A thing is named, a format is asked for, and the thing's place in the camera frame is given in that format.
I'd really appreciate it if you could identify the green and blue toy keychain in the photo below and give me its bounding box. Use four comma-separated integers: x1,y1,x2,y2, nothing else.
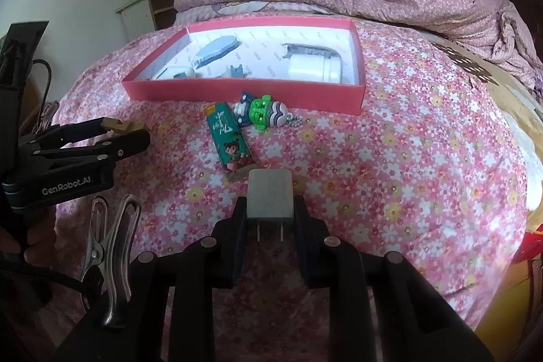
233,91,303,133

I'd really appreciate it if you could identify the white plastic jar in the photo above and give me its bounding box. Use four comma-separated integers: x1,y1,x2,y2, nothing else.
286,53,342,83

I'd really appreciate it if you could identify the small tan wooden piece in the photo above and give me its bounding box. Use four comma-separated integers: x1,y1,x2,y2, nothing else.
102,118,147,134

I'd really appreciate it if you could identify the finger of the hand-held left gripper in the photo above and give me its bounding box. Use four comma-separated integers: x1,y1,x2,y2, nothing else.
20,117,110,153
36,130,152,173

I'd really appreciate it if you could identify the metal spring clip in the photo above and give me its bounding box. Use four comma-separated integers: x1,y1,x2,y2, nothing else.
80,194,142,326

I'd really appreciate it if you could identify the thin black cable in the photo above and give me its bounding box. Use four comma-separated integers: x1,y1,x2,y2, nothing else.
32,59,54,112

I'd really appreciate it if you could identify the pink cardboard box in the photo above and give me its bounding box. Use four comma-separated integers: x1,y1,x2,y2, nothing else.
121,15,368,117

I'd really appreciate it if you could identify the red cloth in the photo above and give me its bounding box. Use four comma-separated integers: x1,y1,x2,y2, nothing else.
524,224,543,262

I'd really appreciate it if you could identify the light blue brush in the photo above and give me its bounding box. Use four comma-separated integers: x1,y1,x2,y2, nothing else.
191,35,240,70

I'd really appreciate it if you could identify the beige printed blanket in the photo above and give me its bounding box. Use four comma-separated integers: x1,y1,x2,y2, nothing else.
428,33,543,337

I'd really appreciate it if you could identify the white charger plug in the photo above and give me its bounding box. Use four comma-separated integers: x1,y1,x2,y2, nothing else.
246,169,294,244

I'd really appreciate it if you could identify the dark wooden headboard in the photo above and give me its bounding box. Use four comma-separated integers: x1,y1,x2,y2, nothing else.
501,0,543,33

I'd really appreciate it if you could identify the wooden nightstand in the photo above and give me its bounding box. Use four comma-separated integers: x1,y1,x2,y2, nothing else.
115,0,200,44

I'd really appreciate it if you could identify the grey plastic plate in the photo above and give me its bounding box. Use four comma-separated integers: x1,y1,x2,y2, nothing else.
282,42,340,59

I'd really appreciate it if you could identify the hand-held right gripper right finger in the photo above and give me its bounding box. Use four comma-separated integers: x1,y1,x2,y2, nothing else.
293,196,495,362

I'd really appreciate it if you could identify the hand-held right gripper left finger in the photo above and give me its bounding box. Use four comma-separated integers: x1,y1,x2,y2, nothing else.
51,196,248,362

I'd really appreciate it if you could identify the person's left hand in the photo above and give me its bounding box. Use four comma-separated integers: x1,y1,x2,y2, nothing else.
0,204,58,260

